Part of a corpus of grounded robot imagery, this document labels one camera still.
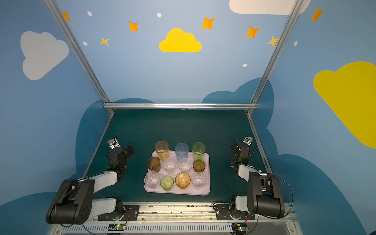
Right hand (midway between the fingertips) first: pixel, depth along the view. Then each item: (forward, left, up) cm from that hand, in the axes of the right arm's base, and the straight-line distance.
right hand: (243, 144), depth 92 cm
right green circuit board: (-44, +7, -9) cm, 45 cm away
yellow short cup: (-23, +37, -6) cm, 44 cm away
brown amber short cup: (-14, +28, -4) cm, 32 cm away
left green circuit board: (-47, +68, -8) cm, 83 cm away
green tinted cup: (-7, +29, +3) cm, 30 cm away
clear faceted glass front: (-22, +28, -8) cm, 36 cm away
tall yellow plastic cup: (-9, +50, +5) cm, 51 cm away
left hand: (-6, +75, +1) cm, 75 cm away
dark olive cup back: (-14, +56, -7) cm, 58 cm away
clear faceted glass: (-15, +46, -3) cm, 48 cm away
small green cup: (-24, +47, -7) cm, 53 cm away
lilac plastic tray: (-27, +32, -8) cm, 43 cm away
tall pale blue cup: (-7, +39, +1) cm, 40 cm away
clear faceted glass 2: (-14, +36, -3) cm, 39 cm away
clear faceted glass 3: (-23, +55, -6) cm, 60 cm away
